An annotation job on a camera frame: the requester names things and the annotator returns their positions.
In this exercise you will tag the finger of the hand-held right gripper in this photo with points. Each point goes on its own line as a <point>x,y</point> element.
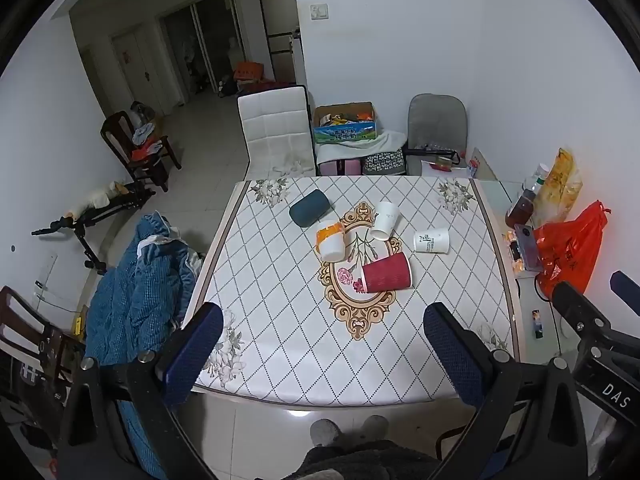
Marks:
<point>627,287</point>
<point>582,312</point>

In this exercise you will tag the brown liquid bottle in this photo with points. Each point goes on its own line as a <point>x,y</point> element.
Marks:
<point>520,208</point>

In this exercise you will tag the open cardboard box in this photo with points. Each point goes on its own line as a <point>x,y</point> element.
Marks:
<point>345,110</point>

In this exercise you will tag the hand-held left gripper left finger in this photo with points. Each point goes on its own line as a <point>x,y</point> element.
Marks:
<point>200,345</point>

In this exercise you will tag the grey office chair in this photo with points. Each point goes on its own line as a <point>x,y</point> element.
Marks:
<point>435,120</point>

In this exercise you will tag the orange box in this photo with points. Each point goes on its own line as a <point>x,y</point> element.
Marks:
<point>249,70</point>

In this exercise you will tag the black exercise stand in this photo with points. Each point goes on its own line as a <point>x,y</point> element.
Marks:
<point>90,215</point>

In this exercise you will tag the pink bag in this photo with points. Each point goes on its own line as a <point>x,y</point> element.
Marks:
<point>339,167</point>

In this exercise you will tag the white refrigerator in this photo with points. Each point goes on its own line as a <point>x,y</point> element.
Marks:
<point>282,35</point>

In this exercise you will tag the blue quilted jacket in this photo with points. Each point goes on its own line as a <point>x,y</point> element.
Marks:
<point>135,300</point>

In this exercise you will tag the white wall switch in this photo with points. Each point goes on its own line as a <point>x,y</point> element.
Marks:
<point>320,12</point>

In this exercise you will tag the plain white paper cup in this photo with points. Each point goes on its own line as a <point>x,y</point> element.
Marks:
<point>385,220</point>

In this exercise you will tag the yellow snack bag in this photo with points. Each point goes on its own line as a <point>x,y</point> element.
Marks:
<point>560,185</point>

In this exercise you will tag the grey slippers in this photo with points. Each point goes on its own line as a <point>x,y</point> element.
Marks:
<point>350,432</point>

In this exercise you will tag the dark teal cup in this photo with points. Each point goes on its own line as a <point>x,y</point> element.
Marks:
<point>310,207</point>

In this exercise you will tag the diamond patterned tablecloth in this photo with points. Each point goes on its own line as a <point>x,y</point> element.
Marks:
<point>280,310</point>

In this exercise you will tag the grey blue phone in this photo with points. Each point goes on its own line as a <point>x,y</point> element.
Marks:
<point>528,247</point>

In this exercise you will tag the white padded chair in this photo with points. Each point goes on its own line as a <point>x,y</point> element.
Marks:
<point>275,125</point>

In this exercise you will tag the orange and white paper cup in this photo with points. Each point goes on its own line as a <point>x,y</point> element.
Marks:
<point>331,245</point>

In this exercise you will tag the white paper cup printed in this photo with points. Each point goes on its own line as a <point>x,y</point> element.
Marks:
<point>431,241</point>

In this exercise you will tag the clear plastic bottle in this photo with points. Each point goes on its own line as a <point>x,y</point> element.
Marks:
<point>536,177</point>

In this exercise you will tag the glass side table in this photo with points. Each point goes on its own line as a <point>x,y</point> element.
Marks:
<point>500,197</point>

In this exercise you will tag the black folded umbrella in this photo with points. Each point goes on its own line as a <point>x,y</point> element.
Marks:
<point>430,152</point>

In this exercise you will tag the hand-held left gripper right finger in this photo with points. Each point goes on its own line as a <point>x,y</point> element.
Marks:
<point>450,355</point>

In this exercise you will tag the dark wooden chair with clothes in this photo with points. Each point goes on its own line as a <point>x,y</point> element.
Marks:
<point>150,160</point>

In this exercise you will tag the person's dark trousers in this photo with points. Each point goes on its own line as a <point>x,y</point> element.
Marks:
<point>360,462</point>

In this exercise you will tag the blue milk carton box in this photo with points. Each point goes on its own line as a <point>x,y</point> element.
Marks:
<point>345,133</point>

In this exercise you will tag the red plastic bag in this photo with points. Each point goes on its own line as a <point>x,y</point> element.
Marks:
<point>570,250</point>

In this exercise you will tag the black and white patterned bag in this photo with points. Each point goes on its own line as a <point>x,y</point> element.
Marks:
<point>383,163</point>

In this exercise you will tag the red ribbed paper cup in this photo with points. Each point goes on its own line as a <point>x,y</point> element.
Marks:
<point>387,272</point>

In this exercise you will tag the white cloth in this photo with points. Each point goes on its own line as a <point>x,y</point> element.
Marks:
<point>360,146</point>

